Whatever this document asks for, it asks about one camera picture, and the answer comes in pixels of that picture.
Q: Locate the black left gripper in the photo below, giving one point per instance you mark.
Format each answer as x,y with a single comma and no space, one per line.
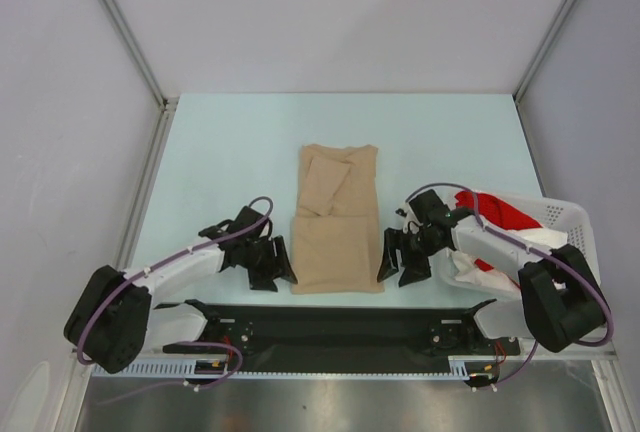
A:
282,266

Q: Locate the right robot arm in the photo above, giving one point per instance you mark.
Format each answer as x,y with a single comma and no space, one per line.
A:
560,302

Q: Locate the beige t shirt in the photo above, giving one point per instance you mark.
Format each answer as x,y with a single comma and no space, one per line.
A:
336,238

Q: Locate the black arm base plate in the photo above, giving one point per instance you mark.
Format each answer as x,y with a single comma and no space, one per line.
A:
435,332

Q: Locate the right aluminium frame post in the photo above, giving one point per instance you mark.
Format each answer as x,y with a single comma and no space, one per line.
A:
550,37

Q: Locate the red t shirt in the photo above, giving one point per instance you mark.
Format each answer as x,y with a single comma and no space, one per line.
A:
502,214

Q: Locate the white t shirt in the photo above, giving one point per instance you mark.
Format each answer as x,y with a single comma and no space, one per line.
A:
473,271

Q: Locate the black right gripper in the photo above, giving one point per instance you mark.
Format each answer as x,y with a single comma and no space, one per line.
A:
393,239

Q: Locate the aluminium frame post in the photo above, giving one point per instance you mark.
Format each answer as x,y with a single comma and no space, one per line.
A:
550,37
134,51

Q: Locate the slotted cable duct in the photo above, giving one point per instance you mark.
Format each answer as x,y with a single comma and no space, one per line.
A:
209,369

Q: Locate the left aluminium frame post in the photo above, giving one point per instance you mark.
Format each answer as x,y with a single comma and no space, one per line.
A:
134,51

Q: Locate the translucent plastic basket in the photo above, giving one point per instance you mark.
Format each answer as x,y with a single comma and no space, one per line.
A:
551,213

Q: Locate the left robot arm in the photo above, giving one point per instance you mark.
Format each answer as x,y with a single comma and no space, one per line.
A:
121,314

